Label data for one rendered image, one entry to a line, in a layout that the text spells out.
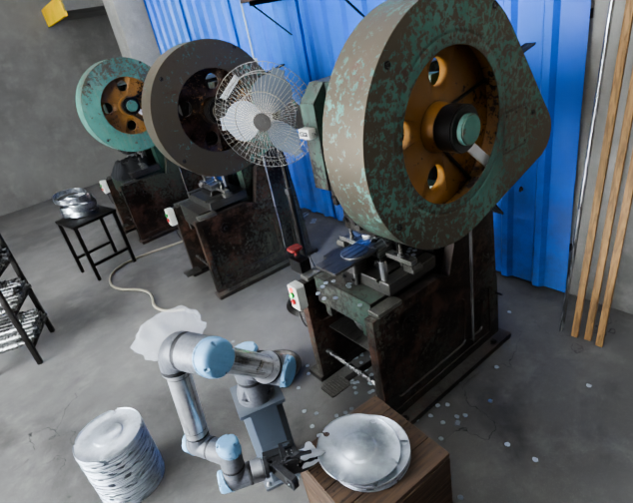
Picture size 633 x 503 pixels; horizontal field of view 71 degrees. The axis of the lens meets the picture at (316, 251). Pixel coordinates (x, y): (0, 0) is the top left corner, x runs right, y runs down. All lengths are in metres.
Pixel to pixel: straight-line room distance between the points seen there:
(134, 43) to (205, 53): 3.73
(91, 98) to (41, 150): 3.65
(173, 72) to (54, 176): 5.45
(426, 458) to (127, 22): 6.02
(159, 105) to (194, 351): 1.84
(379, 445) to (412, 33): 1.32
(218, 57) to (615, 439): 2.80
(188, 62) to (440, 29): 1.78
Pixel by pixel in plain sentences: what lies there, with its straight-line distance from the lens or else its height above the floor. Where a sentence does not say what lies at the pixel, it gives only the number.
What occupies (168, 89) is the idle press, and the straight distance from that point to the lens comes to 2.89.
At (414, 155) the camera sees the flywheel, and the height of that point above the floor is 1.27.
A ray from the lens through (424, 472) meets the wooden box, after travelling 1.69.
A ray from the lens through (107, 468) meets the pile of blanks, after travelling 2.23.
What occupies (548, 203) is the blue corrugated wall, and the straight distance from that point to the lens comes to 2.85.
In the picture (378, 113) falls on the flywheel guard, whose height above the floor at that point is 1.47.
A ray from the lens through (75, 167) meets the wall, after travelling 8.17.
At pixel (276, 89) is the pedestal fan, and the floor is 1.44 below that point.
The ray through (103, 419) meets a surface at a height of 0.31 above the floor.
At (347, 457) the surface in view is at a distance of 1.67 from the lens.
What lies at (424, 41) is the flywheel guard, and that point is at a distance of 1.44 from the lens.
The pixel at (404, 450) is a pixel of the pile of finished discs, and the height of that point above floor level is 0.38.
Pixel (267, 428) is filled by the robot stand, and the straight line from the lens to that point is 1.93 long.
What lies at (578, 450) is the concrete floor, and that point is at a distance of 2.26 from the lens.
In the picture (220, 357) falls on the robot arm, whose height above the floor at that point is 0.93.
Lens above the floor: 1.73
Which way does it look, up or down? 27 degrees down
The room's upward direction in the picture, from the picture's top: 12 degrees counter-clockwise
